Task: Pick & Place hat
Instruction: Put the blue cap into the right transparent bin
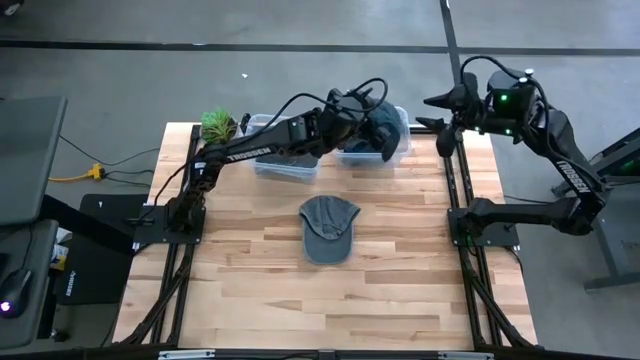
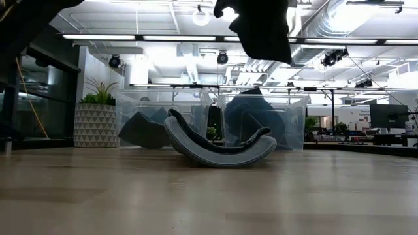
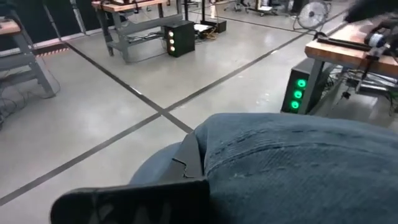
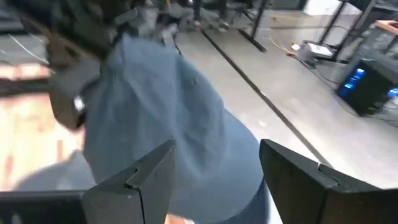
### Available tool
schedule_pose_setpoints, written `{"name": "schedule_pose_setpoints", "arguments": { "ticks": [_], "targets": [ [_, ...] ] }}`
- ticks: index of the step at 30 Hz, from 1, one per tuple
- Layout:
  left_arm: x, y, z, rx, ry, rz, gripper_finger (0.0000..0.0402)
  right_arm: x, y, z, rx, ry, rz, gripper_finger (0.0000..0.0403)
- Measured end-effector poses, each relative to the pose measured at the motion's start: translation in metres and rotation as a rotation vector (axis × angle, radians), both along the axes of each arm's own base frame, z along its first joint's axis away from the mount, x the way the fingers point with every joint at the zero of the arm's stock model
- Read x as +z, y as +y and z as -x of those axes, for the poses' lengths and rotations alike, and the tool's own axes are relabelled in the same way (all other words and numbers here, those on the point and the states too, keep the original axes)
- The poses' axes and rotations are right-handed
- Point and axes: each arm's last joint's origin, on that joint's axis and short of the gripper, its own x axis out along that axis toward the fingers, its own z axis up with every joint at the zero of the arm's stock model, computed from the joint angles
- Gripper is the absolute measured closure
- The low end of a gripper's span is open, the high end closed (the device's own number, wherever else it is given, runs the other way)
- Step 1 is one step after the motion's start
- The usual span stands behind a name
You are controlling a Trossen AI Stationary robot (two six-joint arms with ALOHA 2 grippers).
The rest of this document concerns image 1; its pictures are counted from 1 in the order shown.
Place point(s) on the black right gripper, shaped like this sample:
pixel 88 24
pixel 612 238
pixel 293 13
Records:
pixel 475 112

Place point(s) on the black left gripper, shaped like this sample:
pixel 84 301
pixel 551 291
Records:
pixel 350 120

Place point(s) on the grey baseball cap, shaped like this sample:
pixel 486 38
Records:
pixel 327 235

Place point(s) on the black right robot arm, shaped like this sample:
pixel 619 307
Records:
pixel 525 212

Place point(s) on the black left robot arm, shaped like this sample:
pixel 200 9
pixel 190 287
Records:
pixel 250 152

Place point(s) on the clear plastic storage bin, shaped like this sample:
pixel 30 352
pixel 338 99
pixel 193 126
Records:
pixel 285 176
pixel 370 162

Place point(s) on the potted plant in patterned pot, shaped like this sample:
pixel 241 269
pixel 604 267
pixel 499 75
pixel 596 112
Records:
pixel 218 125

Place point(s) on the grey metal stand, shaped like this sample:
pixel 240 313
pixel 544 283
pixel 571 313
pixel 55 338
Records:
pixel 607 250

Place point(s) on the black Trossen case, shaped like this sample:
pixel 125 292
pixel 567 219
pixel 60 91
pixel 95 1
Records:
pixel 100 270

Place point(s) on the small colourful carton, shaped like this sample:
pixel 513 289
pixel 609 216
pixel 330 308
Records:
pixel 60 255

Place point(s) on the grey rectangular panel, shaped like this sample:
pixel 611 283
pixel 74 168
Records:
pixel 30 160

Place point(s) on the office chair base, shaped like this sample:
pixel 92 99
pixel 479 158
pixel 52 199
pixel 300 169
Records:
pixel 10 7

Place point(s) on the grey side desk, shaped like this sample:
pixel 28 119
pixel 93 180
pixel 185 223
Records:
pixel 35 300

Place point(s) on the black computer mouse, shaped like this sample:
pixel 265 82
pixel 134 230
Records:
pixel 15 292

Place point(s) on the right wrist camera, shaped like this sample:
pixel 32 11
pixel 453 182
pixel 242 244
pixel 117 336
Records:
pixel 515 107

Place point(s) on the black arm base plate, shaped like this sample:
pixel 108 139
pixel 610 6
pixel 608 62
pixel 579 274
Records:
pixel 150 230
pixel 505 237

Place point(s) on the silver aluminium bracket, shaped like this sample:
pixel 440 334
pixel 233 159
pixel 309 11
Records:
pixel 465 355
pixel 185 354

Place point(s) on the black aluminium table frame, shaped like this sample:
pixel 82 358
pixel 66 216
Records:
pixel 260 356

